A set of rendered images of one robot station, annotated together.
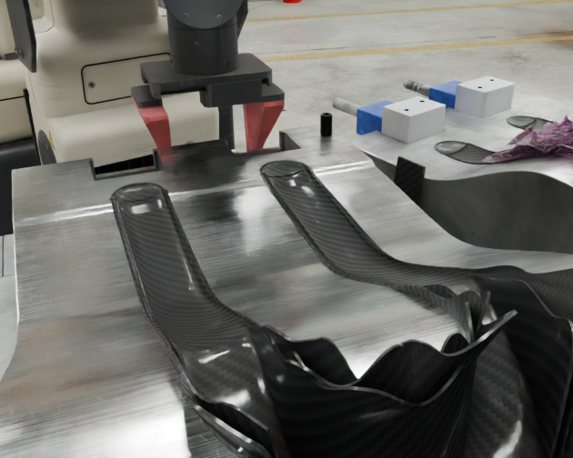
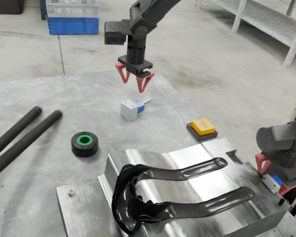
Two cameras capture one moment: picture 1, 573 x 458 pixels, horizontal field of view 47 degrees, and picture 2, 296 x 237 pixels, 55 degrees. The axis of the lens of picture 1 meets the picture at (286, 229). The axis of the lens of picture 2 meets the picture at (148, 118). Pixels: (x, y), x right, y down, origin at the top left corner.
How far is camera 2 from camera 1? 0.54 m
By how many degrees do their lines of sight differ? 65
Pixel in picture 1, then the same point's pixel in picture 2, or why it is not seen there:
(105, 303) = (178, 163)
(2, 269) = not seen: hidden behind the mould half
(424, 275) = (190, 216)
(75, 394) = (134, 156)
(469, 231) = not seen: outside the picture
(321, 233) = (218, 203)
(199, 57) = (276, 155)
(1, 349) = not seen: hidden behind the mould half
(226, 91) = (275, 169)
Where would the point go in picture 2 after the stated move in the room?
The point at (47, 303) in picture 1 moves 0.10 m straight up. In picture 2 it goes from (175, 155) to (183, 127)
